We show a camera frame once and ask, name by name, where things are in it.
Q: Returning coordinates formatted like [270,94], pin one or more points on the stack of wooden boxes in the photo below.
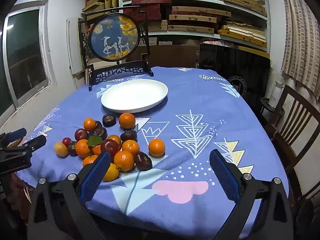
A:
[192,17]

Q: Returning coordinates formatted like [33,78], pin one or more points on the dark round side table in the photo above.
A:
[271,110]

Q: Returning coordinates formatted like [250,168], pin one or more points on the blue printed tablecloth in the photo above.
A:
[200,130]

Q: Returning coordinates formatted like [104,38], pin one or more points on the yellowish single orange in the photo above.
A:
[111,172]

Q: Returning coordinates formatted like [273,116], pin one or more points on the pile of oranges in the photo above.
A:
[156,147]

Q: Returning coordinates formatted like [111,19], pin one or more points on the yellow plum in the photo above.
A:
[60,149]

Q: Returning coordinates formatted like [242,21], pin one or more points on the white kettle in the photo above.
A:
[275,97]

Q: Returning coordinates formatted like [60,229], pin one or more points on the small red plum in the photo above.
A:
[66,141]

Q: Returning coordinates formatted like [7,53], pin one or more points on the white metal shelf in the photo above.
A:
[195,1]

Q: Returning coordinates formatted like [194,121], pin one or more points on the dark wooden slatted chair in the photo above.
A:
[287,140]

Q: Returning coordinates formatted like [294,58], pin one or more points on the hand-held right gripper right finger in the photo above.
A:
[225,175]

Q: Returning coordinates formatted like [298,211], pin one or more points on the dark red plum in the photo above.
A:
[81,134]

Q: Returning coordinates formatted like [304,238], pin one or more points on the big red plum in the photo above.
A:
[109,147]

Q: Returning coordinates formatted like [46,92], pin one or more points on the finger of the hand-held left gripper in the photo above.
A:
[35,142]
[17,133]

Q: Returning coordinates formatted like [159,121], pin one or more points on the checkered curtain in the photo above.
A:
[302,42]

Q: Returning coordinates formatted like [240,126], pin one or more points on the grey framed window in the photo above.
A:
[25,55]

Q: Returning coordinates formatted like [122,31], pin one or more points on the white oval plate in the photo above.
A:
[135,95]

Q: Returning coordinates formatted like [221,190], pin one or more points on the dark red carved box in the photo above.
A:
[145,11]

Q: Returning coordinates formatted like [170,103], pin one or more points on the brown cardboard sheet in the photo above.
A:
[172,55]

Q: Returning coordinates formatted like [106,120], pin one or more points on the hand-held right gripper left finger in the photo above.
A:
[96,172]

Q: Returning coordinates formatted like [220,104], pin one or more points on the round deer picture screen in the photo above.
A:
[113,37]

